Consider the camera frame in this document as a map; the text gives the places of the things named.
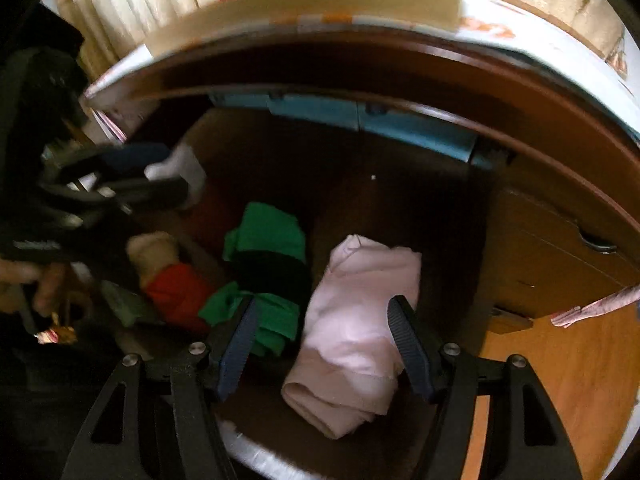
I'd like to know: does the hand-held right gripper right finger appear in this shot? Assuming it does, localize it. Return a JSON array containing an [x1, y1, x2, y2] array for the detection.
[[387, 295, 583, 480]]

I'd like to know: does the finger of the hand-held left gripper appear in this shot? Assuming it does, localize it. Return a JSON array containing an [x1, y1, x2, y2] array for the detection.
[[44, 142, 173, 186], [45, 179, 191, 211]]

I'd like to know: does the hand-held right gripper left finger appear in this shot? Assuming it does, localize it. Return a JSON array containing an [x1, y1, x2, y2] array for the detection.
[[60, 294, 261, 480]]

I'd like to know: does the white grey sock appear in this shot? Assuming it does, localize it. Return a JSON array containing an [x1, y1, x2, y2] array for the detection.
[[144, 142, 208, 208]]

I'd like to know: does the beige pink sock pile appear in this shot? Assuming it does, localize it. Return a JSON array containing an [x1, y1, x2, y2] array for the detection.
[[280, 233, 423, 441]]

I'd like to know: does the dark red underwear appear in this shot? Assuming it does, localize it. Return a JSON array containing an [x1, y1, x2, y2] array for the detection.
[[187, 185, 241, 261]]

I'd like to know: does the red sock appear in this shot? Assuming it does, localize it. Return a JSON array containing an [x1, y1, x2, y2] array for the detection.
[[125, 231, 216, 336]]

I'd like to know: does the green black underwear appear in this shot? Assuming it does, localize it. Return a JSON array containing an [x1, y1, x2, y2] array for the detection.
[[197, 201, 313, 358]]

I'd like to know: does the shallow cardboard tray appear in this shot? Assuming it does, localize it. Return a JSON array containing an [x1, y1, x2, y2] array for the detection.
[[147, 0, 463, 56]]

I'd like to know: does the person's left hand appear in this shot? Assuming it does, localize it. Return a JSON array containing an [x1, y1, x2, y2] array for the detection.
[[0, 260, 96, 321]]

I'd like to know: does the gold foil wrapper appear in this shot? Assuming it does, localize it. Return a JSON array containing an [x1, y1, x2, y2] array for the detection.
[[35, 312, 78, 346]]

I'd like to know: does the pink striped cloth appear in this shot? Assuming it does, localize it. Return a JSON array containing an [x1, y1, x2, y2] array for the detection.
[[550, 282, 640, 328]]

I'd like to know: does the blue strip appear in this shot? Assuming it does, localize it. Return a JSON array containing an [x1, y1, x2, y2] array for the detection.
[[207, 91, 516, 171]]

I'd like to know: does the brown wooden desk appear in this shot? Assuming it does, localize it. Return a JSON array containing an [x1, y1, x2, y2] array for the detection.
[[82, 40, 640, 333]]

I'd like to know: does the white printed tablecloth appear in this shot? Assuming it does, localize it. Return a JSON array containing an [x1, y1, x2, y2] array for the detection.
[[82, 0, 640, 143]]

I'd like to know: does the metal drawer handle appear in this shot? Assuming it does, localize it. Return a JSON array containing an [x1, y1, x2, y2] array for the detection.
[[577, 225, 621, 253]]

